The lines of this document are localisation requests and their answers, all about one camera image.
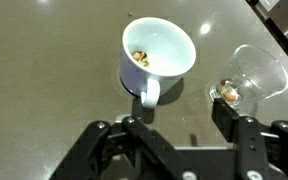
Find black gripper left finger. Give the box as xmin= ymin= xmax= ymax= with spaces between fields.
xmin=48 ymin=99 xmax=202 ymax=180

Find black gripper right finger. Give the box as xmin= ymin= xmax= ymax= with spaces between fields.
xmin=212 ymin=98 xmax=288 ymax=180

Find white ceramic cup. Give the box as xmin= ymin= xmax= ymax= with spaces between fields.
xmin=119 ymin=16 xmax=197 ymax=109

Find brown mixed nuts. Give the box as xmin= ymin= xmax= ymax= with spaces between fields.
xmin=132 ymin=50 xmax=151 ymax=68
xmin=218 ymin=78 xmax=240 ymax=101

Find clear glass tumbler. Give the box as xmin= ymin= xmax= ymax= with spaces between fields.
xmin=207 ymin=44 xmax=288 ymax=118

